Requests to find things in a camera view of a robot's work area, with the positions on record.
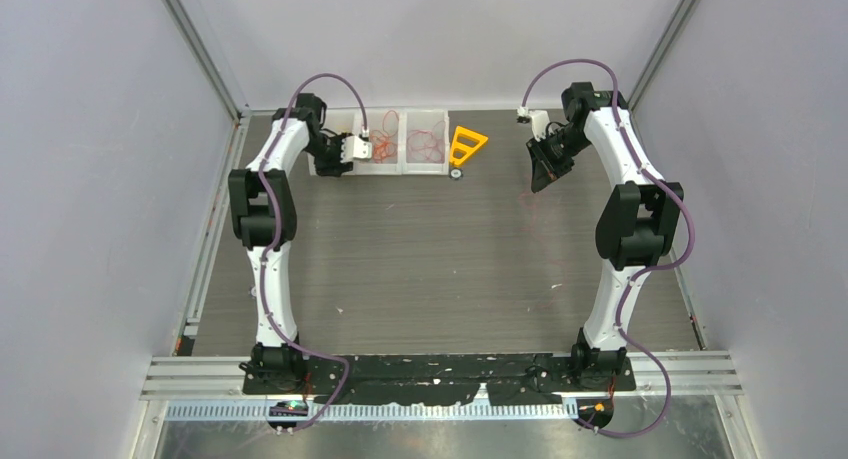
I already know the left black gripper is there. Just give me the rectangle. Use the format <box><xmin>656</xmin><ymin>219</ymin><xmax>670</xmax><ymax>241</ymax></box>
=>
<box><xmin>303</xmin><ymin>134</ymin><xmax>355</xmax><ymax>178</ymax></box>

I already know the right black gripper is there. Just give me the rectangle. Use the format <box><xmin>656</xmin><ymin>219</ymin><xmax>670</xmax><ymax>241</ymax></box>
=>
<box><xmin>525</xmin><ymin>127</ymin><xmax>591</xmax><ymax>193</ymax></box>

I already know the orange cable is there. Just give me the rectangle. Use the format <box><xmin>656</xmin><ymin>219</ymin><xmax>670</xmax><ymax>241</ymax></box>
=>
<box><xmin>368</xmin><ymin>110</ymin><xmax>402</xmax><ymax>164</ymax></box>

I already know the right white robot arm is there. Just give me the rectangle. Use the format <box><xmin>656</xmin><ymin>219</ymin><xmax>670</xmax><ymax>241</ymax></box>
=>
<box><xmin>517</xmin><ymin>82</ymin><xmax>683</xmax><ymax>390</ymax></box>

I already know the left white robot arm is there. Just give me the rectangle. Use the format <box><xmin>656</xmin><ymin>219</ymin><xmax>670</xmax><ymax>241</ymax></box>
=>
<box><xmin>227</xmin><ymin>93</ymin><xmax>353</xmax><ymax>395</ymax></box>

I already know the white three-compartment bin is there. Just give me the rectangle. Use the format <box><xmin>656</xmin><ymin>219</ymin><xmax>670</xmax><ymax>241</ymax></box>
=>
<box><xmin>324</xmin><ymin>108</ymin><xmax>450</xmax><ymax>175</ymax></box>

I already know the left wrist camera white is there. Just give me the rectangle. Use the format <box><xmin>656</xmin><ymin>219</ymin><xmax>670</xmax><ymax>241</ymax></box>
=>
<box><xmin>340</xmin><ymin>134</ymin><xmax>373</xmax><ymax>163</ymax></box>

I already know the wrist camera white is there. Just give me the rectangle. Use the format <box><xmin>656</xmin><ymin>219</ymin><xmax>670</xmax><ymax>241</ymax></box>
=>
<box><xmin>340</xmin><ymin>134</ymin><xmax>373</xmax><ymax>163</ymax></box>
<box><xmin>516</xmin><ymin>107</ymin><xmax>550</xmax><ymax>141</ymax></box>

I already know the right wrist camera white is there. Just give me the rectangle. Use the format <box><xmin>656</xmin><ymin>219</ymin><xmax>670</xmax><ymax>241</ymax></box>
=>
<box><xmin>516</xmin><ymin>107</ymin><xmax>550</xmax><ymax>141</ymax></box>

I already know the yellow triangular plastic frame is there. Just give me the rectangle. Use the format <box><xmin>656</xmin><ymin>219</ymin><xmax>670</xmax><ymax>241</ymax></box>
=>
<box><xmin>449</xmin><ymin>126</ymin><xmax>489</xmax><ymax>168</ymax></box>

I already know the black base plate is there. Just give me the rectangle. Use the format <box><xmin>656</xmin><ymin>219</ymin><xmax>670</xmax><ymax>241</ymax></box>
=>
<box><xmin>239</xmin><ymin>353</ymin><xmax>636</xmax><ymax>406</ymax></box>

